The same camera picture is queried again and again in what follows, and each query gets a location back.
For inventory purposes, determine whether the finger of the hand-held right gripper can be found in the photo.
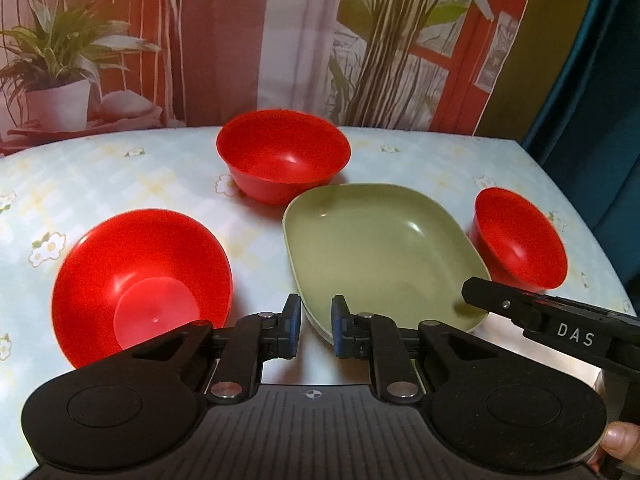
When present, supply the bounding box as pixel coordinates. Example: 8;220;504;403
461;276;543;331

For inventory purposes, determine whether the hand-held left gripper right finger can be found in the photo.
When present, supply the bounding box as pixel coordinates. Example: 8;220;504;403
331;295;501;406

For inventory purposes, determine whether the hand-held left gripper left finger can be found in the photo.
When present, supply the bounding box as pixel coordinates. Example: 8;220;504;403
132;294;302;406

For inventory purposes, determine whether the small red plastic bowl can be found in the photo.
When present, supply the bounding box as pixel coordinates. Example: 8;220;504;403
468;187;569;292

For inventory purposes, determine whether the green oval plate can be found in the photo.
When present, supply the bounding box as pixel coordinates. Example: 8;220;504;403
281;183;493;343

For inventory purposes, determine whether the large red plastic bowl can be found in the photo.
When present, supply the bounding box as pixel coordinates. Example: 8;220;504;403
216;108;352;205
51;210;235;370

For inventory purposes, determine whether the person's right hand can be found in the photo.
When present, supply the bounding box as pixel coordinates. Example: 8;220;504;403
601;421;640;462

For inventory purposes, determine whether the floral checked tablecloth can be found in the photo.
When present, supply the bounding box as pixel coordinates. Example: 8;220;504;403
0;124;640;411

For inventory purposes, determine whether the teal curtain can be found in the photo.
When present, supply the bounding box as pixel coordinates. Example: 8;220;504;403
520;0;640;281

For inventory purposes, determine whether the olive yellow curtain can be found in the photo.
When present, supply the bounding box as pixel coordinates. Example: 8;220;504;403
474;0;603;147

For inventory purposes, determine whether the printed room backdrop cloth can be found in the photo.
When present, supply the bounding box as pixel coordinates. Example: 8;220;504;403
0;0;543;157

